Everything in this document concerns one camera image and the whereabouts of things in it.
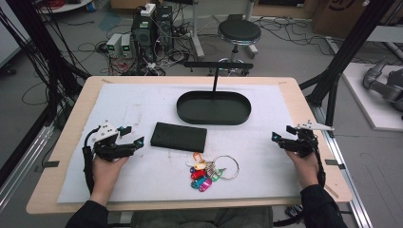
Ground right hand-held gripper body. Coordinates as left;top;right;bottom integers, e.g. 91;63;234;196
280;120;336;159

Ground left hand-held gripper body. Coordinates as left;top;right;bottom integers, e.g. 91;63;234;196
90;121;135;162

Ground black wallet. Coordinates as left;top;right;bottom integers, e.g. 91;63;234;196
149;122;208;154

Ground key ring with coloured tags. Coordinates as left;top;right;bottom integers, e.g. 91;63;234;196
184;151;240;193

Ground black oval tray with hanger stand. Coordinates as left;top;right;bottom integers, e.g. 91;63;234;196
176;61;255;126

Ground person's right hand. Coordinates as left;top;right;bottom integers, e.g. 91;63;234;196
284;148;320;190

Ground person's left hand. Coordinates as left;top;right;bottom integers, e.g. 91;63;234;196
90;154;130;207

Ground white table mat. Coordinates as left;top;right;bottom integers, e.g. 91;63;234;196
56;83;303;204

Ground white platform board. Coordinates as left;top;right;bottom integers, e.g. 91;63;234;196
341;62;403;133

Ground grey power supply unit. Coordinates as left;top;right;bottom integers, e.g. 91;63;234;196
106;32;124;59
121;33;134;59

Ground black computer tower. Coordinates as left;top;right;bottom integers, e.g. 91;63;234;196
154;5;175;52
130;12;157;64

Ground person's legs in grey pants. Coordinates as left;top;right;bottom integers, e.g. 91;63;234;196
128;206;275;228

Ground black round stool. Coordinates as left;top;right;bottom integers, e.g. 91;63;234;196
217;19;263;77

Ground white desk leg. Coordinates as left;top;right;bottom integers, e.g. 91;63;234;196
189;0;206;60

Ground white power adapter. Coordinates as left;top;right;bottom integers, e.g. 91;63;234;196
140;3;157;18

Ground cardboard box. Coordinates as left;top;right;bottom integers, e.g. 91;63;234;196
311;0;403;40

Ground white round table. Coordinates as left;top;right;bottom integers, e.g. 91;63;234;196
37;0;93;14

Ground white board panel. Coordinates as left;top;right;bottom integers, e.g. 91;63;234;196
0;0;31;69

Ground left hand-held gripper black cable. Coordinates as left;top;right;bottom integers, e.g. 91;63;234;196
82;126;102;196

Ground hand-held gripper black cable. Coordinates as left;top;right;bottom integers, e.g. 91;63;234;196
308;132;327;189
82;126;102;196

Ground right hand-held gripper black cable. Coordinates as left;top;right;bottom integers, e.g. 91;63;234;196
308;132;327;189

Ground aluminium rail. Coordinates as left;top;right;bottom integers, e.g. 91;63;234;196
311;104;375;228
0;123;55;214

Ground tangle of floor cables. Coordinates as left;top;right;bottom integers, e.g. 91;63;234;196
77;18;199;77

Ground black frame post with cables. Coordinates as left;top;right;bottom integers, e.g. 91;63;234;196
0;0;91;131

